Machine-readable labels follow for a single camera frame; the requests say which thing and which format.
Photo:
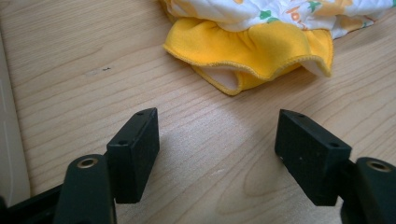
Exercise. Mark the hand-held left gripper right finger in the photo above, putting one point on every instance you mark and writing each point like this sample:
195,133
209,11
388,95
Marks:
314,155

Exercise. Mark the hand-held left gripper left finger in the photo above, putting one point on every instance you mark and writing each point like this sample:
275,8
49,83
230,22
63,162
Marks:
132,157

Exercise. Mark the yellow and white printed garment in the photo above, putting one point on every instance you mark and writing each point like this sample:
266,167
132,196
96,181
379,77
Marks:
252,46

